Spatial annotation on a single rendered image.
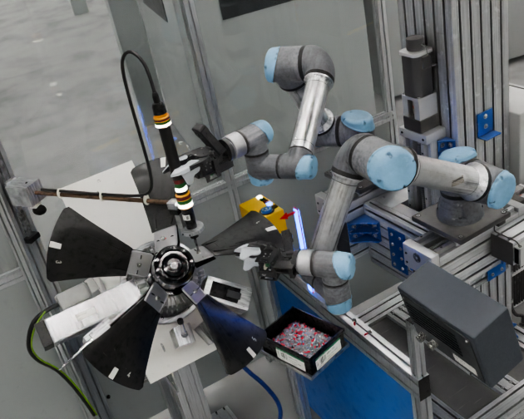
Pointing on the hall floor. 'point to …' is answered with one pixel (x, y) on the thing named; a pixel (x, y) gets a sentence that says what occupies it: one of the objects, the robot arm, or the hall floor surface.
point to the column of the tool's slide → (38, 274)
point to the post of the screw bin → (300, 395)
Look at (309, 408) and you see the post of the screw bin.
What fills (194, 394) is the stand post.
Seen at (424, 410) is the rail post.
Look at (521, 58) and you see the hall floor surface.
